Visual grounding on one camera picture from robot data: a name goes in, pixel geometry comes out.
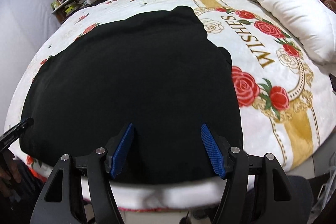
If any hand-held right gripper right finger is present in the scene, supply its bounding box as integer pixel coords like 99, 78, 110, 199
201, 123, 306, 224

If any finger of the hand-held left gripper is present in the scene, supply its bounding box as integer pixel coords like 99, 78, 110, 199
14, 118, 34, 137

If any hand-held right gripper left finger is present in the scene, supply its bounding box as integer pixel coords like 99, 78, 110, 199
31, 123, 135, 224

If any black garment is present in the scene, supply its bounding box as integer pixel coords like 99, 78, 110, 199
20, 5, 243, 185

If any person's left hand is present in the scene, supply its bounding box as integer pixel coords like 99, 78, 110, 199
0, 152, 21, 189

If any wooden corner shelf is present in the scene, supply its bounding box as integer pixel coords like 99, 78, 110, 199
51, 0, 87, 24

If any rose printed white blanket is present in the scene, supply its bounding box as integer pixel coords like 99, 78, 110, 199
4, 0, 336, 211

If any white pillow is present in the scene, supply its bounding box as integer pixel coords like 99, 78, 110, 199
220, 0, 336, 65

